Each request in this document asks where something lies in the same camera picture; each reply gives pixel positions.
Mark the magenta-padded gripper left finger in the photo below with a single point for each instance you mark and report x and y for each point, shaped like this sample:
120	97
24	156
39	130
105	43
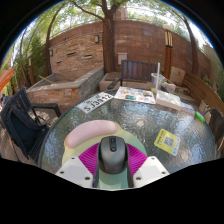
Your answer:
75	170

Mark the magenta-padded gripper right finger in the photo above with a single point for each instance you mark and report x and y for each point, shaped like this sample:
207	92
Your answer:
150	170

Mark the grey and black computer mouse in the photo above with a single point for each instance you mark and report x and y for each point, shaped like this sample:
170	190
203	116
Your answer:
113	155

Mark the round green mouse pad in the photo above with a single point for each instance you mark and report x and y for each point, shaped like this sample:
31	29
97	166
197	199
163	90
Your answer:
88	131

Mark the yellow printed card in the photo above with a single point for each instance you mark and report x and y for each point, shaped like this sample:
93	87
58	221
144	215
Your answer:
167	142

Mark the white lettered sign plate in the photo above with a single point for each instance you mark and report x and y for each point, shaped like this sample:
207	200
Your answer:
94	102

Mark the black slatted armchair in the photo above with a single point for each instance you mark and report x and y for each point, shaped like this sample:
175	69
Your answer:
20	123

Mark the white and blue packet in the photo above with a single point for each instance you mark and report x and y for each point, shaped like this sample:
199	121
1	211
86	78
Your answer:
188	108

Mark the green plastic case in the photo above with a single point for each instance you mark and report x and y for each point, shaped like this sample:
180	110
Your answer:
200	117

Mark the colourful printed sheet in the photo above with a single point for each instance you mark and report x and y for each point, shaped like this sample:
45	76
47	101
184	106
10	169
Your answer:
135	95

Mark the raised stone basin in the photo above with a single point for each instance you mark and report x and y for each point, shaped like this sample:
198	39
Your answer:
63	90

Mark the clear plastic cup with straw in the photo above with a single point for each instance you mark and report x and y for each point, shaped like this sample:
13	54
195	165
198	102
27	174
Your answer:
156	81

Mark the curved wooden bench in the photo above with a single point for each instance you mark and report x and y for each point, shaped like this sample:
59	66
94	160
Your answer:
200	90

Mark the low stone step block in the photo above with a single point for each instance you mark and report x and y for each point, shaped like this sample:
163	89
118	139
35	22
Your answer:
108	81

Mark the tan stone block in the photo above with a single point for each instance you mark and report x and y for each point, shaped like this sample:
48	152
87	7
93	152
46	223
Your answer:
178	76

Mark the dark wooden slatted chair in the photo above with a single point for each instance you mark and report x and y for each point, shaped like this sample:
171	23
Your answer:
138	70

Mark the slender leaning tree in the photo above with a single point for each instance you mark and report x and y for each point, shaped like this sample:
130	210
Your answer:
48	50

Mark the large tree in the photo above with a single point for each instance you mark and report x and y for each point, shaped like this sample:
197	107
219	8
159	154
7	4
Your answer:
108	43

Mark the grey wall box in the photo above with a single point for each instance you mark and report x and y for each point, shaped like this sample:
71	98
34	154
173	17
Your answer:
122	58

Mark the wooden garden lamp post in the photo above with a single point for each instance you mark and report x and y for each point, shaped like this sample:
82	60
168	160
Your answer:
168	53

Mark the wall lamp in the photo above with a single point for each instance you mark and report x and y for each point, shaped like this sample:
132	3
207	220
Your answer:
96	39
51	52

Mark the thin tree by wall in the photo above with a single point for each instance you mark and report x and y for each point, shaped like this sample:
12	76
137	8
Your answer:
194	50

